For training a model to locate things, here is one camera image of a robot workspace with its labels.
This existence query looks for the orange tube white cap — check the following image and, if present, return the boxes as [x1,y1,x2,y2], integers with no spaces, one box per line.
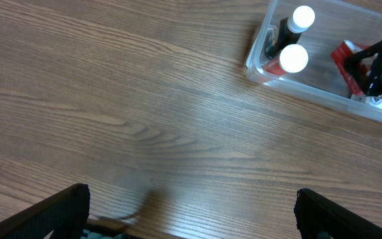
[262,44,309,76]

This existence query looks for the red Panadol box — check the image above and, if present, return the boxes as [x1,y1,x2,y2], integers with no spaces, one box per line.
[330,40,382,110]

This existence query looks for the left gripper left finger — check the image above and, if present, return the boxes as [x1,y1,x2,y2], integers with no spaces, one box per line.
[0,183,90,239]

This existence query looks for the black tube white cap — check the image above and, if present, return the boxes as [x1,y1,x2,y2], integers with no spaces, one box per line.
[265,5,316,58]

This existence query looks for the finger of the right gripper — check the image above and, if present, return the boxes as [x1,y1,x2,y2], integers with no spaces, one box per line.
[344,41,382,97]

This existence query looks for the clear plastic container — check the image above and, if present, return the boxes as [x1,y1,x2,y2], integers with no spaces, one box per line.
[245,0,382,123]

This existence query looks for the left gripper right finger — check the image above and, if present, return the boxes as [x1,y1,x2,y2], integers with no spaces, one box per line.
[294,189,382,239]

